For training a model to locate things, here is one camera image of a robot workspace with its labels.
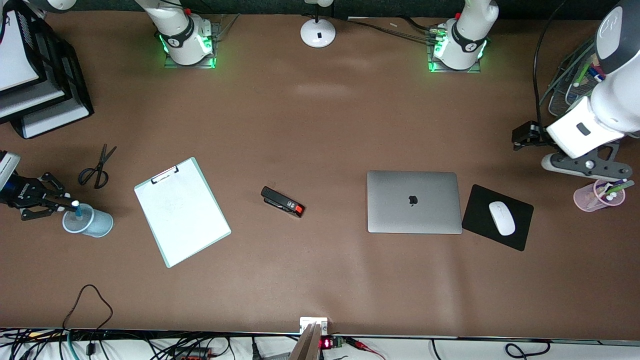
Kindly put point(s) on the blue marker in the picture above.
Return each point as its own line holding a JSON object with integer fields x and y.
{"x": 78, "y": 211}

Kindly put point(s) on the circuit board with red display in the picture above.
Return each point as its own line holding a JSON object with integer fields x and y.
{"x": 332, "y": 343}

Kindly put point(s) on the white computer mouse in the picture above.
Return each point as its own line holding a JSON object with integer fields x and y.
{"x": 501, "y": 218}

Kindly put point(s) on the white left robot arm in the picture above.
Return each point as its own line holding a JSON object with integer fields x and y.
{"x": 615, "y": 100}

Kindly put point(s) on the black scissors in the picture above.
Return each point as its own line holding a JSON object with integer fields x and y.
{"x": 103, "y": 159}

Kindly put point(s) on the blue mesh pen cup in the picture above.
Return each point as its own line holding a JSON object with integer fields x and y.
{"x": 97, "y": 223}

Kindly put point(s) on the white paper sheet in tray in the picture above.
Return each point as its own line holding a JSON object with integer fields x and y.
{"x": 15, "y": 55}

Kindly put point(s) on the green marker in organizer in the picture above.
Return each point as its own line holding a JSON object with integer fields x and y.
{"x": 582, "y": 74}

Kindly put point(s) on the white lamp base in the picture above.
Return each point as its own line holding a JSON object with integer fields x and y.
{"x": 318, "y": 32}

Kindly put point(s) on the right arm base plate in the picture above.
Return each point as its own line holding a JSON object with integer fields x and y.
{"x": 172, "y": 63}

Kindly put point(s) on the black mouse pad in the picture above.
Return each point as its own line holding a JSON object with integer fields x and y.
{"x": 477, "y": 215}

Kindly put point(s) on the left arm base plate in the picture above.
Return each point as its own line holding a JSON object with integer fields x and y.
{"x": 470, "y": 70}

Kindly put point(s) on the black stacked paper tray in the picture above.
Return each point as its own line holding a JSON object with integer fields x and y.
{"x": 50, "y": 117}

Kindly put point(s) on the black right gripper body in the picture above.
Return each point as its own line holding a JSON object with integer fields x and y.
{"x": 22, "y": 192}

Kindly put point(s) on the pink translucent pen cup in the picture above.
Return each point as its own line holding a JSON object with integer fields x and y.
{"x": 585, "y": 197}

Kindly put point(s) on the silver laptop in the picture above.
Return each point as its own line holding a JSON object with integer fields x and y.
{"x": 415, "y": 200}

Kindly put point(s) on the white camera stand bracket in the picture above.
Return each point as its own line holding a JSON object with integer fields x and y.
{"x": 313, "y": 322}

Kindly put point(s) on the green marker in pink cup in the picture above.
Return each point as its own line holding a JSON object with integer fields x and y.
{"x": 622, "y": 187}

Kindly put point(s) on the black stapler with red tip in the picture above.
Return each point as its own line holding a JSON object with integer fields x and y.
{"x": 280, "y": 201}

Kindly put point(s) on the clipboard with white paper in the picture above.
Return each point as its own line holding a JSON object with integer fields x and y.
{"x": 185, "y": 220}

